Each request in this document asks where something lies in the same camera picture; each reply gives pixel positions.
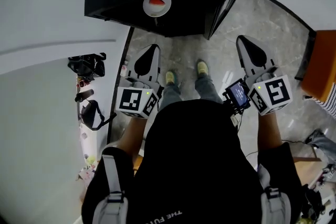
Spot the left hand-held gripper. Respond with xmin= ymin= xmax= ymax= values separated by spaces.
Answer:
xmin=115 ymin=44 xmax=165 ymax=119

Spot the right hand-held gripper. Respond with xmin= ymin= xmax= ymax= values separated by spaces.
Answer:
xmin=236 ymin=36 xmax=293 ymax=116

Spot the white plate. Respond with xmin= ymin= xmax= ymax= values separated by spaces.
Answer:
xmin=142 ymin=0 xmax=172 ymax=18

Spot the person's left forearm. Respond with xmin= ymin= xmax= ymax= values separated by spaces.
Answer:
xmin=115 ymin=114 xmax=148 ymax=163

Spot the person's right forearm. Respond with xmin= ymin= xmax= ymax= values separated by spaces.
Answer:
xmin=257 ymin=111 xmax=284 ymax=152

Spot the person's left yellow shoe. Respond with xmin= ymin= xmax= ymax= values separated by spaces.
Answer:
xmin=165 ymin=71 xmax=176 ymax=86

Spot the person's yellow shoe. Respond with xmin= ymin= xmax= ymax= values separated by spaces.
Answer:
xmin=165 ymin=71 xmax=176 ymax=86
xmin=196 ymin=59 xmax=209 ymax=76

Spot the person's left leg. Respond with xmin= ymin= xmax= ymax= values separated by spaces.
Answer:
xmin=160 ymin=82 xmax=182 ymax=111

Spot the person's leg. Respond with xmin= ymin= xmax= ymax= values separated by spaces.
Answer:
xmin=306 ymin=130 xmax=336 ymax=158
xmin=160 ymin=82 xmax=182 ymax=111
xmin=194 ymin=73 xmax=224 ymax=104

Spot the black screen device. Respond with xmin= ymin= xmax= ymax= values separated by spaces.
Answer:
xmin=222 ymin=78 xmax=251 ymax=115

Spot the person's right yellow shoe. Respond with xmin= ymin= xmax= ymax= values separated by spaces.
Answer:
xmin=196 ymin=59 xmax=209 ymax=76

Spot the person's right leg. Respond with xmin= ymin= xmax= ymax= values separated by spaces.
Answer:
xmin=194 ymin=73 xmax=224 ymax=104

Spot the black handbag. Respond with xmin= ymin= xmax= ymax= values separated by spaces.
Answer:
xmin=67 ymin=52 xmax=107 ymax=78

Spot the black water bottle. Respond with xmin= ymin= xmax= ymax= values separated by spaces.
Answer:
xmin=75 ymin=89 xmax=95 ymax=103

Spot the orange chair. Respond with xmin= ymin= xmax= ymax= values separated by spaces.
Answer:
xmin=300 ymin=30 xmax=336 ymax=102

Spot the black sling bag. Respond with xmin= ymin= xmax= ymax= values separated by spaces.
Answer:
xmin=78 ymin=99 xmax=118 ymax=131

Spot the black white striped cloth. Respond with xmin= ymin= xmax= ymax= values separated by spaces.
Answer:
xmin=304 ymin=83 xmax=336 ymax=120

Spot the person's torso in black shirt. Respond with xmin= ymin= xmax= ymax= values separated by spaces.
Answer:
xmin=81 ymin=99 xmax=302 ymax=224

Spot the pile of colourful packets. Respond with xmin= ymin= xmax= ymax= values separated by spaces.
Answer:
xmin=76 ymin=154 xmax=99 ymax=187

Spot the wooden table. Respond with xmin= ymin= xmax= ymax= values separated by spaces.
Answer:
xmin=292 ymin=156 xmax=322 ymax=187

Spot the black equipment clutter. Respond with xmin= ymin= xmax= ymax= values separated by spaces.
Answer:
xmin=301 ymin=165 xmax=336 ymax=224

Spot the black floor cable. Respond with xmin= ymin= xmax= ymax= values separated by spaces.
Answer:
xmin=245 ymin=138 xmax=308 ymax=158

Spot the grey backpack strap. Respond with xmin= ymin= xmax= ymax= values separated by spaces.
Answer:
xmin=91 ymin=154 xmax=129 ymax=224
xmin=257 ymin=164 xmax=292 ymax=224

